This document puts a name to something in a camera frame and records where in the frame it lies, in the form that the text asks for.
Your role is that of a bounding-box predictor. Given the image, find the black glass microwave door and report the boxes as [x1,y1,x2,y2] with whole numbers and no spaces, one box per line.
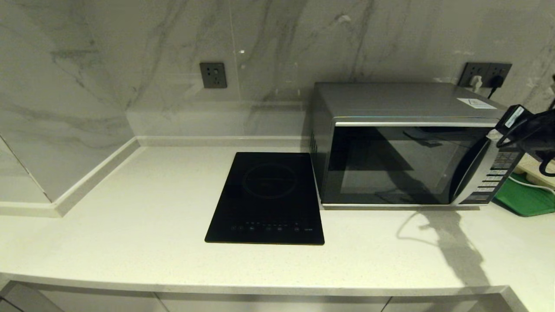
[321,118,506,206]

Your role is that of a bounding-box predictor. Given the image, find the silver microwave oven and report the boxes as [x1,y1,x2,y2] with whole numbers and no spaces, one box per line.
[310,82,542,208]

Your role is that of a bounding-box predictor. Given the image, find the white sticker label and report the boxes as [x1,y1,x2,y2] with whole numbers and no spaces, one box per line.
[457,98,497,110]

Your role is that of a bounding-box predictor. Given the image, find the cream power strip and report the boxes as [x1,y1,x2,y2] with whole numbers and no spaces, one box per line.
[518,154,555,189]

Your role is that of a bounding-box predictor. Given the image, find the green plastic tray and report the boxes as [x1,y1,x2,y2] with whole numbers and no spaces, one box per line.
[494,172,555,217]

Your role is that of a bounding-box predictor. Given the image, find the beige cabinet door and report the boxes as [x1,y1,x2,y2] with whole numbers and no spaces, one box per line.
[382,295,527,312]
[39,289,170,312]
[155,292,391,312]

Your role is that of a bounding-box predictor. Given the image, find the black induction cooktop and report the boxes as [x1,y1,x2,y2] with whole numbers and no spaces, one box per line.
[205,152,325,246]

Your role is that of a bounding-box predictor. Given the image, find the beige cabinet corner panel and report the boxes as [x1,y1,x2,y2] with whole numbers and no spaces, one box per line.
[0,282,65,312]

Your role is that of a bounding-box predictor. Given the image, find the black plug with cable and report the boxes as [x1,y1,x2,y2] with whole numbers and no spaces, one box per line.
[486,76,504,99]

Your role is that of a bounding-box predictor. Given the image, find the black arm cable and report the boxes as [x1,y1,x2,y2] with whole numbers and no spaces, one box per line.
[496,113,555,177]

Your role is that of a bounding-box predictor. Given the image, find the grey wall socket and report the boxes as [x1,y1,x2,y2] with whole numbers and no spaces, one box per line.
[199,63,227,90]
[486,64,512,88]
[459,63,487,88]

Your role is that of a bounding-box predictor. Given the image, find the white cable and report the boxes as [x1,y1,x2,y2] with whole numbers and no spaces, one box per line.
[512,175,555,191]

